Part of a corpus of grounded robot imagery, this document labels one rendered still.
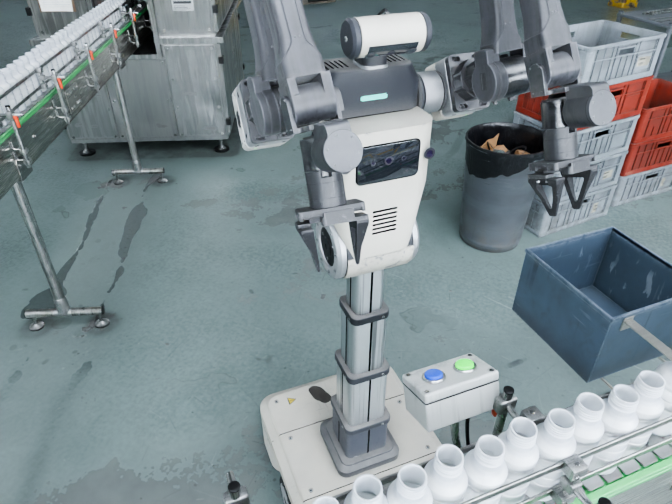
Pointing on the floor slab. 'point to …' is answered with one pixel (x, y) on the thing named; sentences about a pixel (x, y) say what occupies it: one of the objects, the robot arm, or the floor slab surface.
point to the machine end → (163, 75)
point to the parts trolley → (657, 25)
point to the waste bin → (498, 185)
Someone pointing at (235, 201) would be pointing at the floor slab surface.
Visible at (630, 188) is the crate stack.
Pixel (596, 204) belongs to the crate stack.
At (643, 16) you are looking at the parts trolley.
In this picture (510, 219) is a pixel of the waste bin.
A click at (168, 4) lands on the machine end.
